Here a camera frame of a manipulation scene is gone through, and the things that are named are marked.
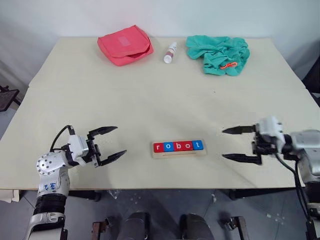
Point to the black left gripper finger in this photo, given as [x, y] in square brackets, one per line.
[105, 130]
[113, 157]

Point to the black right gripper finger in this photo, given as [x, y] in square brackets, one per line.
[240, 129]
[245, 158]

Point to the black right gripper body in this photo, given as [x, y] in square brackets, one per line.
[265, 147]

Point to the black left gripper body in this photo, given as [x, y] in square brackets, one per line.
[94, 152]

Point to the blue letter block t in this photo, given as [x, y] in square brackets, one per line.
[198, 145]

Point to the red letter block o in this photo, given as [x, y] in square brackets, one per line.
[188, 146]

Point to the red letter block b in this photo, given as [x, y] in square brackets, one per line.
[179, 146]

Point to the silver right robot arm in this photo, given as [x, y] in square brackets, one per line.
[306, 145]

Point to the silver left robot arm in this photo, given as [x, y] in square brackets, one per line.
[50, 165]

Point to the red letter block r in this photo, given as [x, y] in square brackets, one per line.
[158, 147]

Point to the blue letter block o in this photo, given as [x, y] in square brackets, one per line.
[169, 147]

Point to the wooden letter tray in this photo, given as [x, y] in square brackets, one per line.
[180, 154]

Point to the crumpled green cloth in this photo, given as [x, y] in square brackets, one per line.
[215, 50]

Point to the dark rounded shape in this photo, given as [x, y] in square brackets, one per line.
[196, 227]

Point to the dark object beside table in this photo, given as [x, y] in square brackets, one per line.
[313, 77]

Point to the red fabric zipper pouch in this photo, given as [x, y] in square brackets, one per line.
[122, 45]

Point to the small white plastic bottle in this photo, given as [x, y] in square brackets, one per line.
[169, 53]

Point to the black metal stand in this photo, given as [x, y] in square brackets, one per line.
[7, 98]

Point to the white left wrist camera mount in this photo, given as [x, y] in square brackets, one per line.
[77, 147]

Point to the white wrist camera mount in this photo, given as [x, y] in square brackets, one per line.
[270, 128]
[77, 147]

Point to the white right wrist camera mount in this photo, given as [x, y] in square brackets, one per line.
[270, 128]

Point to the black table frame bar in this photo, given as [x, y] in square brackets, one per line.
[260, 193]
[82, 194]

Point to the rusty metal bracket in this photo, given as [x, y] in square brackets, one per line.
[97, 230]
[237, 226]

